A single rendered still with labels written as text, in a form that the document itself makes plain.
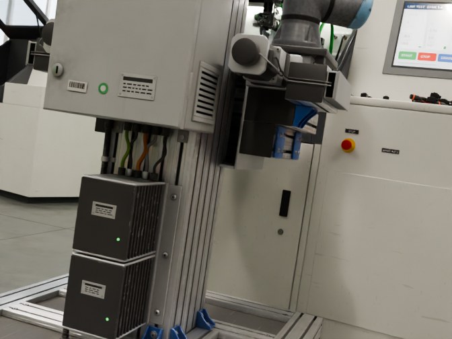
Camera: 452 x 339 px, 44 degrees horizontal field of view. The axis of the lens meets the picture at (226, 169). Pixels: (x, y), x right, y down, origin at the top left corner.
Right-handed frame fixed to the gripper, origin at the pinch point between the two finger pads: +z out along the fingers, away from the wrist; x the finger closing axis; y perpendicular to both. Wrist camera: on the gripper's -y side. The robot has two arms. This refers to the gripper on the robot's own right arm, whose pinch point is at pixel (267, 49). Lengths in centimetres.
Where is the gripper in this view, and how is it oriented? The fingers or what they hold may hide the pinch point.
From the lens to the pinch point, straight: 246.7
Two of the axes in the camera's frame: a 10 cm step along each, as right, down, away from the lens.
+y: -4.0, -0.1, -9.1
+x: 9.0, 1.5, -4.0
